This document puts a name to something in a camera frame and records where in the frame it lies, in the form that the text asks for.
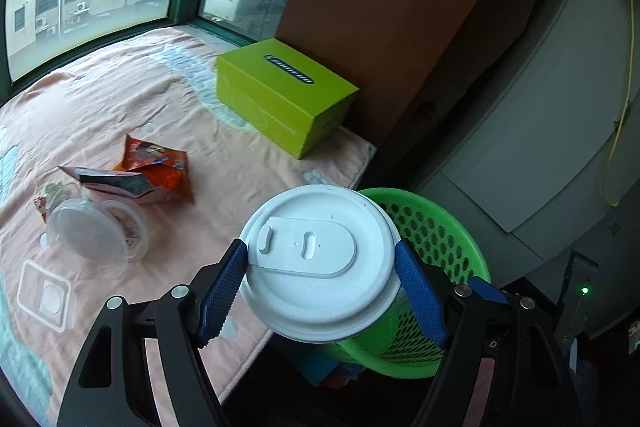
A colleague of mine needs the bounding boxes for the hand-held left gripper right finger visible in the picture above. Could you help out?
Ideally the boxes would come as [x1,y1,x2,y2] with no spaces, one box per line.
[394,240,587,427]

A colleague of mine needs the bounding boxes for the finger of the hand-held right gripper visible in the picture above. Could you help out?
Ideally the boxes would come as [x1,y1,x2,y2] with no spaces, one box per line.
[469,277,512,308]

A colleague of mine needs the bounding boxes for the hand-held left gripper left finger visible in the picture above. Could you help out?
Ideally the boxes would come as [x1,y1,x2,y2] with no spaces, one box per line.
[56,238,251,427]

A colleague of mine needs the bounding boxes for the green plastic mesh basket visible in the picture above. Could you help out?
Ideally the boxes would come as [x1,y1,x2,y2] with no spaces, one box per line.
[320,188,493,380]

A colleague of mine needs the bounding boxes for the cup with white lid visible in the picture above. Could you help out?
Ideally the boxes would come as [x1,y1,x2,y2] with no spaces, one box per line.
[239,184,403,345]

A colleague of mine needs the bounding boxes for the orange snack bag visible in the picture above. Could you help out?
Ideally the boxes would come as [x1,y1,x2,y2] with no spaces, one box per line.
[114,134,196,205]

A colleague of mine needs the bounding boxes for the blue object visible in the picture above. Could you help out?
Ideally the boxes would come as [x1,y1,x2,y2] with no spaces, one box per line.
[295,347,366,388]

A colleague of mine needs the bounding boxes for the clear plastic lidded cup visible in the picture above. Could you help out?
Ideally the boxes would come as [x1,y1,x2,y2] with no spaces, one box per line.
[42,199,151,280]

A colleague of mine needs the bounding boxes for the pink silver snack wrapper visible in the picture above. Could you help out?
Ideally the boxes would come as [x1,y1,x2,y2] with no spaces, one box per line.
[57,165,168,205]

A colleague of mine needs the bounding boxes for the clear plastic square tray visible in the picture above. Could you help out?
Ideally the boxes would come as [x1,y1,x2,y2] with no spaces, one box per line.
[16,259,76,334]

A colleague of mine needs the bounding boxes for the white grey appliance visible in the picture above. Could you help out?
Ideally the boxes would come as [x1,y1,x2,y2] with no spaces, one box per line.
[415,0,640,288]

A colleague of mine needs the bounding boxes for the green cardboard box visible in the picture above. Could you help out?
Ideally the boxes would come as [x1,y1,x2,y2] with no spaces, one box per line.
[216,39,361,160]

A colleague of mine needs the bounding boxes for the small patterned wrapper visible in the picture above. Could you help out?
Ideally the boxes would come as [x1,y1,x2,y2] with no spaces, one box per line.
[32,179,76,218]

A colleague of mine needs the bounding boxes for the pink printed blanket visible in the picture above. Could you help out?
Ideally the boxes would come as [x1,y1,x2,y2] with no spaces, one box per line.
[0,24,377,413]

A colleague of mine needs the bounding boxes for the brown wooden cabinet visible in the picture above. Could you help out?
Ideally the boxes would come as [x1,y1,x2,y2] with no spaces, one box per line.
[275,0,566,150]

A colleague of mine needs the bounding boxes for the yellow cable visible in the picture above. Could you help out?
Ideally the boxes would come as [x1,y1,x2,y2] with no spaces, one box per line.
[601,0,640,208]

